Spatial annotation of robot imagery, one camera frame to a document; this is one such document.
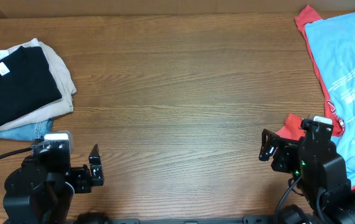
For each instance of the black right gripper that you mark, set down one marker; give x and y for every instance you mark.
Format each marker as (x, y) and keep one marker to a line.
(287, 149)

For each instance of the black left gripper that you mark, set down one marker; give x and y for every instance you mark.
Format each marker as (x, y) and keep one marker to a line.
(86, 182)

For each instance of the black t-shirt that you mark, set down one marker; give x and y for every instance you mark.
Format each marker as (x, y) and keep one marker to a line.
(26, 83)

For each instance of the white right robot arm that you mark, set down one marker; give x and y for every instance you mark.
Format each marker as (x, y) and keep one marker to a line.
(317, 170)

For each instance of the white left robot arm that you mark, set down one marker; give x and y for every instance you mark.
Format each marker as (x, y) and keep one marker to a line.
(41, 190)

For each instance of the red t-shirt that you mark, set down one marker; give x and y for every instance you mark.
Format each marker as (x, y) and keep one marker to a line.
(291, 128)

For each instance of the blue denim jeans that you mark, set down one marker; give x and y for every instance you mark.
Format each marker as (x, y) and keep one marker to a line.
(28, 132)

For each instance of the beige folded trousers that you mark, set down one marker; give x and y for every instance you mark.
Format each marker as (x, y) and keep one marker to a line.
(62, 77)

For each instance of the light blue t-shirt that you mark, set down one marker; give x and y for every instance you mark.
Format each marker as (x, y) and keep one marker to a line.
(332, 43)

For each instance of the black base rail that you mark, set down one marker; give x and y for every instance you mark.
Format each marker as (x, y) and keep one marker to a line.
(102, 218)

